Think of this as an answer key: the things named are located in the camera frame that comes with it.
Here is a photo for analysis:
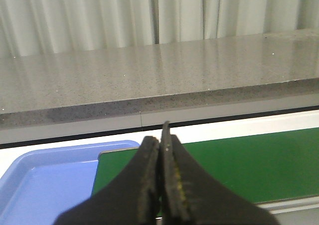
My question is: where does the white pleated curtain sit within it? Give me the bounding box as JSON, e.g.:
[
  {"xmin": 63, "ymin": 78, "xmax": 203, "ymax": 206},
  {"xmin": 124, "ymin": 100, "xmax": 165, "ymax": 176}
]
[{"xmin": 0, "ymin": 0, "xmax": 319, "ymax": 58}]

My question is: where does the grey cabinet front panel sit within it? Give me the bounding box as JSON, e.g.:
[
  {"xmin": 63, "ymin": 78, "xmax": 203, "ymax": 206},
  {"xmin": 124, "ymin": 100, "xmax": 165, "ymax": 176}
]
[{"xmin": 0, "ymin": 93, "xmax": 319, "ymax": 147}]

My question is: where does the blue plastic tray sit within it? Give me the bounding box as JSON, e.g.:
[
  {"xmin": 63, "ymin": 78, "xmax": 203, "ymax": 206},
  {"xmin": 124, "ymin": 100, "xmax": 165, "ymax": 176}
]
[{"xmin": 0, "ymin": 140, "xmax": 139, "ymax": 225}]

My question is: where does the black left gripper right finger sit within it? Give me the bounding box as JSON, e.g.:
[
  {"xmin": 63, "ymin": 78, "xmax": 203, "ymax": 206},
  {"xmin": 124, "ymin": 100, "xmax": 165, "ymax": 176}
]
[{"xmin": 160, "ymin": 121, "xmax": 279, "ymax": 225}]

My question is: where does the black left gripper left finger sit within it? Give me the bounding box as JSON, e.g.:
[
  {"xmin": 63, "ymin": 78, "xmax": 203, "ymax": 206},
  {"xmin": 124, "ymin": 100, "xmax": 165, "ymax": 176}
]
[{"xmin": 54, "ymin": 136, "xmax": 160, "ymax": 225}]

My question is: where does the green conveyor belt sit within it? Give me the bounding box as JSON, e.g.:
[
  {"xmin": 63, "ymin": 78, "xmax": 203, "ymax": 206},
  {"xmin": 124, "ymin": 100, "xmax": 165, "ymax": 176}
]
[{"xmin": 91, "ymin": 128, "xmax": 319, "ymax": 204}]

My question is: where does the aluminium conveyor side rail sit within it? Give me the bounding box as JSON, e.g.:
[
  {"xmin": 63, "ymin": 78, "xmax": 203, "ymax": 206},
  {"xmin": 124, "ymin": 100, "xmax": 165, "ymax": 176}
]
[{"xmin": 255, "ymin": 195, "xmax": 319, "ymax": 215}]

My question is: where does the grey stone countertop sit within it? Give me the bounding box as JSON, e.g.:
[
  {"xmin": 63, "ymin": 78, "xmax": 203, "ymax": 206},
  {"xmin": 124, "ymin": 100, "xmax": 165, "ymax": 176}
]
[{"xmin": 0, "ymin": 29, "xmax": 319, "ymax": 129}]

